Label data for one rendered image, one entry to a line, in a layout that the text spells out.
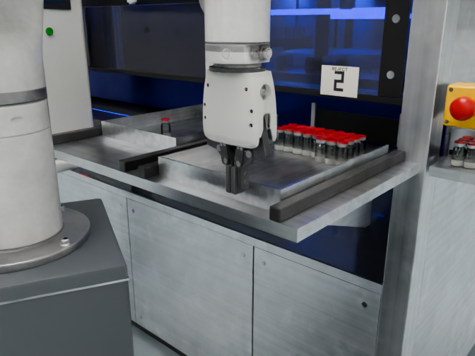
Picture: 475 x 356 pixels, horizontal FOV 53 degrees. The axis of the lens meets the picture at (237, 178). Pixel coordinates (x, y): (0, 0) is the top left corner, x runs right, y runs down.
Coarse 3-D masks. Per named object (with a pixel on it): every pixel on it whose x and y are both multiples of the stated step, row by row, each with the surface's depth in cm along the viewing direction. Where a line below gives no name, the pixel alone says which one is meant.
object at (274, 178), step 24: (168, 168) 80; (192, 168) 76; (216, 168) 86; (264, 168) 86; (288, 168) 86; (312, 168) 86; (336, 168) 76; (216, 192) 74; (264, 192) 67; (288, 192) 67
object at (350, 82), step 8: (328, 72) 98; (344, 72) 95; (352, 72) 94; (328, 80) 98; (344, 80) 96; (352, 80) 95; (328, 88) 99; (344, 88) 96; (352, 88) 95; (344, 96) 97; (352, 96) 96
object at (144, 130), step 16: (160, 112) 123; (176, 112) 127; (192, 112) 132; (112, 128) 109; (128, 128) 105; (144, 128) 119; (176, 128) 119; (192, 128) 119; (144, 144) 102; (160, 144) 98; (176, 144) 95
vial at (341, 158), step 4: (340, 144) 86; (344, 144) 86; (336, 148) 87; (340, 148) 86; (344, 148) 86; (336, 152) 87; (340, 152) 86; (344, 152) 86; (336, 156) 87; (340, 156) 86; (344, 156) 86; (336, 160) 87; (340, 160) 86; (344, 160) 86; (336, 164) 87
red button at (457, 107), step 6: (456, 102) 80; (462, 102) 79; (468, 102) 78; (474, 102) 79; (450, 108) 81; (456, 108) 80; (462, 108) 79; (468, 108) 79; (474, 108) 79; (456, 114) 80; (462, 114) 79; (468, 114) 79; (462, 120) 80
